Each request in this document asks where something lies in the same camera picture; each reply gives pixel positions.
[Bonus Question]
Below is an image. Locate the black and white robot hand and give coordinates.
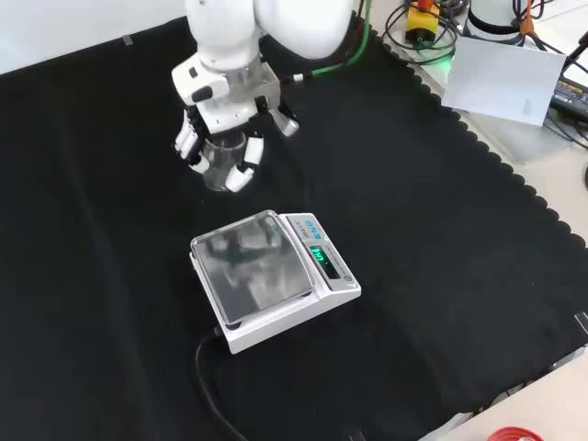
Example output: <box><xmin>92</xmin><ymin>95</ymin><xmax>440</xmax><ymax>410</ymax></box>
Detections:
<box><xmin>171</xmin><ymin>53</ymin><xmax>300</xmax><ymax>193</ymax></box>

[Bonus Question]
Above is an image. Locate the clear glass beaker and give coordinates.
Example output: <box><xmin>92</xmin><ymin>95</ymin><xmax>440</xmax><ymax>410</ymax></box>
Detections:
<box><xmin>199</xmin><ymin>133</ymin><xmax>252</xmax><ymax>192</ymax></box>

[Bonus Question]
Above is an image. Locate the white electronic balance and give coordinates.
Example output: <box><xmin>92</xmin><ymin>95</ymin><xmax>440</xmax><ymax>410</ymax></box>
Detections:
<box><xmin>189</xmin><ymin>209</ymin><xmax>362</xmax><ymax>356</ymax></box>

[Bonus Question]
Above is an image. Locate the black bench cloth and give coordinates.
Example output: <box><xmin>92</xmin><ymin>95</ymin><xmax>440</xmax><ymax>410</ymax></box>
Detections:
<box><xmin>0</xmin><ymin>16</ymin><xmax>588</xmax><ymax>441</ymax></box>

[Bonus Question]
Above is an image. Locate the yellow stop button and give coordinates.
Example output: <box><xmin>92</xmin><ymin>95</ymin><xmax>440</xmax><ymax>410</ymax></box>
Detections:
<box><xmin>405</xmin><ymin>0</ymin><xmax>441</xmax><ymax>43</ymax></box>

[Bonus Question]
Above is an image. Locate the pale board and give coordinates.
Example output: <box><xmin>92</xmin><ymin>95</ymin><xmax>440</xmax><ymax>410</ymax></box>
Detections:
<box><xmin>440</xmin><ymin>36</ymin><xmax>567</xmax><ymax>127</ymax></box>

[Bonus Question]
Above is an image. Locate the white cylindrical base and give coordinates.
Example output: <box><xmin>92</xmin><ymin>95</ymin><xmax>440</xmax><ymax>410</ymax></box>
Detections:
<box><xmin>461</xmin><ymin>0</ymin><xmax>532</xmax><ymax>40</ymax></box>

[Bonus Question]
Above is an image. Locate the black power adapter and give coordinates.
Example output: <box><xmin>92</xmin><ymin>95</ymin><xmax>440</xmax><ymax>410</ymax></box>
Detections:
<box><xmin>549</xmin><ymin>73</ymin><xmax>588</xmax><ymax>117</ymax></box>

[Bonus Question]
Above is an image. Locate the red round object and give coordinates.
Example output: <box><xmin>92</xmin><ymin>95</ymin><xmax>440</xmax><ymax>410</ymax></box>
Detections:
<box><xmin>486</xmin><ymin>425</ymin><xmax>546</xmax><ymax>441</ymax></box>

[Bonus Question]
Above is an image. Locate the green cable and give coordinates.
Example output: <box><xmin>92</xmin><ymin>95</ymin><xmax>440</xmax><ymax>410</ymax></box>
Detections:
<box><xmin>293</xmin><ymin>0</ymin><xmax>374</xmax><ymax>85</ymax></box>

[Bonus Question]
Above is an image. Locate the black cable loop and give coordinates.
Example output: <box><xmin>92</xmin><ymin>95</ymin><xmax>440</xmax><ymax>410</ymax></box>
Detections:
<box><xmin>383</xmin><ymin>0</ymin><xmax>460</xmax><ymax>59</ymax></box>

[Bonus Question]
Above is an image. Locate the black balance power cable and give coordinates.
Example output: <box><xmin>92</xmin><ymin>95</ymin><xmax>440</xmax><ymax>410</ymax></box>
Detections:
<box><xmin>194</xmin><ymin>324</ymin><xmax>252</xmax><ymax>441</ymax></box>

